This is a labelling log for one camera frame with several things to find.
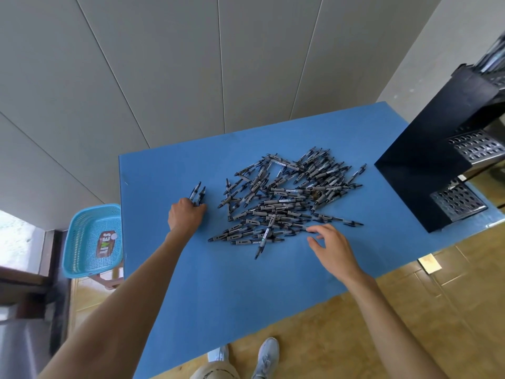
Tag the person's right forearm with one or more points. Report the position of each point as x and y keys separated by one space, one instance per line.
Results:
x=390 y=331

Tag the dark framed glass door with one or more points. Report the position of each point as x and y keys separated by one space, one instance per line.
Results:
x=23 y=335

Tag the blue plastic basket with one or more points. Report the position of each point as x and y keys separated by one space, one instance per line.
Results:
x=83 y=240

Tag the brass floor plate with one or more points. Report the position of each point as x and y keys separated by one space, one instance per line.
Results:
x=429 y=263

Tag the brown stool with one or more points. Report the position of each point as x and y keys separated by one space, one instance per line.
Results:
x=106 y=282

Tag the person's right hand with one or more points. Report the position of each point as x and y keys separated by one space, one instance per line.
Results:
x=339 y=256

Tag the light blue shoe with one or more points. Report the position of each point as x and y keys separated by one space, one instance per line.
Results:
x=266 y=357
x=219 y=354

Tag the blue table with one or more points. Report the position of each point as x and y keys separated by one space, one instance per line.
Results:
x=236 y=296

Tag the person's left hand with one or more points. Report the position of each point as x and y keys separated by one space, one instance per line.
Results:
x=183 y=219

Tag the black tiered pen display stand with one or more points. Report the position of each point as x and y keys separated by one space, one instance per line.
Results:
x=414 y=173

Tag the pile of black pens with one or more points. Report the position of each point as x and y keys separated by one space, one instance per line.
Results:
x=284 y=193

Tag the row of black pens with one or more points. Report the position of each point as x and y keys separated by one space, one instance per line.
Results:
x=491 y=55

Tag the light blue right shoe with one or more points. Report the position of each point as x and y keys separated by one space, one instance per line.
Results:
x=266 y=357

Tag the light blue left shoe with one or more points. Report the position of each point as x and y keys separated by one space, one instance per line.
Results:
x=219 y=354

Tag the person's left forearm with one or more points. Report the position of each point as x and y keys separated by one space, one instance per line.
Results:
x=118 y=319

